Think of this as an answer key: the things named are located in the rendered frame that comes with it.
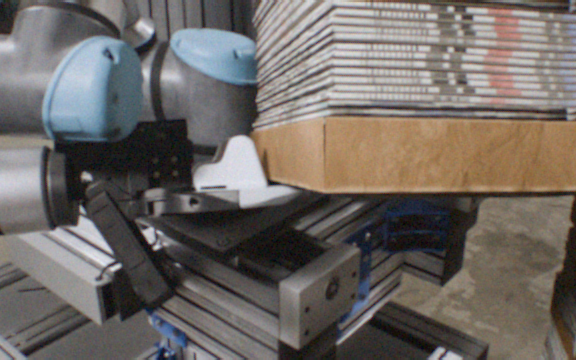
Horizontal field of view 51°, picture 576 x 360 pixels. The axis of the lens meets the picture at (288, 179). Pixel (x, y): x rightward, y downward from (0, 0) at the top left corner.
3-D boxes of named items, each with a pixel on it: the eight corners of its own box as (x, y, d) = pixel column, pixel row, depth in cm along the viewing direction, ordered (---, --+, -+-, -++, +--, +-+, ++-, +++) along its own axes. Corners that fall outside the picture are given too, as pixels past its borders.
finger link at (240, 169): (292, 131, 48) (184, 139, 50) (296, 206, 48) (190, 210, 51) (301, 131, 51) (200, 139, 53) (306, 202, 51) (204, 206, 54)
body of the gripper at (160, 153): (195, 117, 51) (43, 127, 49) (203, 219, 51) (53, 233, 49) (192, 122, 58) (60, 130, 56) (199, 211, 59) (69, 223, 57)
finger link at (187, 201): (232, 191, 48) (132, 195, 50) (233, 210, 48) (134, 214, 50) (251, 186, 53) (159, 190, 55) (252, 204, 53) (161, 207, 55)
